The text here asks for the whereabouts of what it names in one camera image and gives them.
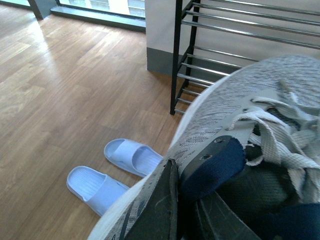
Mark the grey sneaker with navy lining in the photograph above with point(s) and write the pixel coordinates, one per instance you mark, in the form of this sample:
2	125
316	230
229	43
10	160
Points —
254	139

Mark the light blue slipper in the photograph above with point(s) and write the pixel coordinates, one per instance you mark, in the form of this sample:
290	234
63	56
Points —
134	157
98	190

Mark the black metal shoe rack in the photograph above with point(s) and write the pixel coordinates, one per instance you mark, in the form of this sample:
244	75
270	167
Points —
214	38

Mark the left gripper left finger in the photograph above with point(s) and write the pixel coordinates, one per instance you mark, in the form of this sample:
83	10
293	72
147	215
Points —
158	219

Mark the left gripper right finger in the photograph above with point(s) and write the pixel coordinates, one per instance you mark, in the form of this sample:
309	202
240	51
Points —
214	220

